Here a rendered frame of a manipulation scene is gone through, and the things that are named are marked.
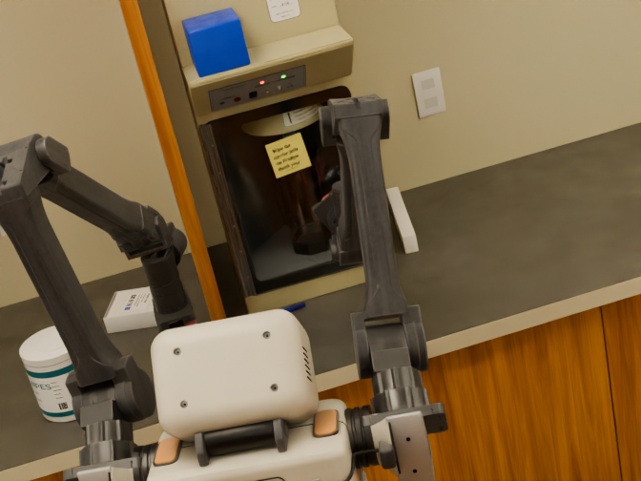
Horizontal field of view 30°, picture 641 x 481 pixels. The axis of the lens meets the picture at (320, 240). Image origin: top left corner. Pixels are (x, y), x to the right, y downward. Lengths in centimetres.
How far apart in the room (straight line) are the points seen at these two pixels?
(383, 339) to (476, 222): 105
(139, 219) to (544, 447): 105
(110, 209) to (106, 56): 88
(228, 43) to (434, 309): 68
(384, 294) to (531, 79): 137
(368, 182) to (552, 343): 82
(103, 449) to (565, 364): 111
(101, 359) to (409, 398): 45
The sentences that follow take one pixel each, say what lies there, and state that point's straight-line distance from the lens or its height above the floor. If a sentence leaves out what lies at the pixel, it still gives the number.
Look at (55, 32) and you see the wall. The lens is 276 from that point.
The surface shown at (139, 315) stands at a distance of 263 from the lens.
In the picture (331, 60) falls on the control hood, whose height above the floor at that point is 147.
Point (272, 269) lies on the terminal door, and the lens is 252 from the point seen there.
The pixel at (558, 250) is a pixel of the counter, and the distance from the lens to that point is 259.
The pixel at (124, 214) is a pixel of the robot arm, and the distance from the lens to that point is 199.
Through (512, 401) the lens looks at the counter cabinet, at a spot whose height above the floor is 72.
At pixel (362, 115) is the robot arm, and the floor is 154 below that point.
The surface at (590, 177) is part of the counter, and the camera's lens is 289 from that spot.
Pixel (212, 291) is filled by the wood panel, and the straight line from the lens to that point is 243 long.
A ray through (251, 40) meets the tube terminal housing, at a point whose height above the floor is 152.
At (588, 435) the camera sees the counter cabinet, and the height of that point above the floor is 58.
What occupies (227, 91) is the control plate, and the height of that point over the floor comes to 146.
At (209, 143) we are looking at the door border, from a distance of 239.
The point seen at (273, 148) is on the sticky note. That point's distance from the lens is 241.
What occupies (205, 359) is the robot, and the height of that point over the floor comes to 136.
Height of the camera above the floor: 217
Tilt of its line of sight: 26 degrees down
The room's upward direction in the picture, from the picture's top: 13 degrees counter-clockwise
